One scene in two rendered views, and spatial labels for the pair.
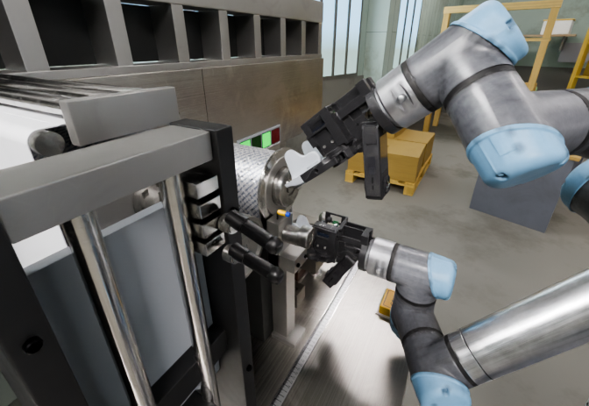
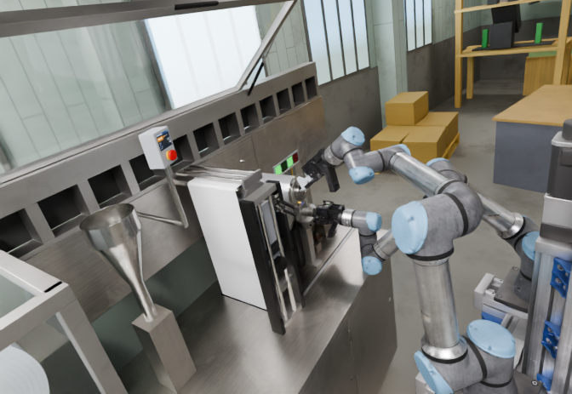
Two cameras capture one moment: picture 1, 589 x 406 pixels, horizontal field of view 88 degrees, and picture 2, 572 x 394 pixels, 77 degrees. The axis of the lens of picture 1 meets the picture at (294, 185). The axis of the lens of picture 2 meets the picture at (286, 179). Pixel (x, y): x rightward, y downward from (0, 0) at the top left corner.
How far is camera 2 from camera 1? 95 cm
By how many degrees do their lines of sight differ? 7
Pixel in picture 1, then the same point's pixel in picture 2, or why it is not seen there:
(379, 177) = (332, 184)
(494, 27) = (349, 138)
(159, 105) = (258, 175)
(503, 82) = (353, 154)
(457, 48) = (341, 143)
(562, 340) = not seen: hidden behind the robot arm
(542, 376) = not seen: hidden behind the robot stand
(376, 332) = (357, 258)
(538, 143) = (361, 172)
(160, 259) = (267, 214)
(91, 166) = (260, 195)
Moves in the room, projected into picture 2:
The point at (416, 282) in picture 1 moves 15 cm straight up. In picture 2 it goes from (363, 225) to (358, 192)
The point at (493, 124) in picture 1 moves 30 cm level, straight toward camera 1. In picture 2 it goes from (351, 167) to (301, 209)
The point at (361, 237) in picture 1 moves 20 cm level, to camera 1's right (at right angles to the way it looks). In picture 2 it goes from (338, 209) to (386, 202)
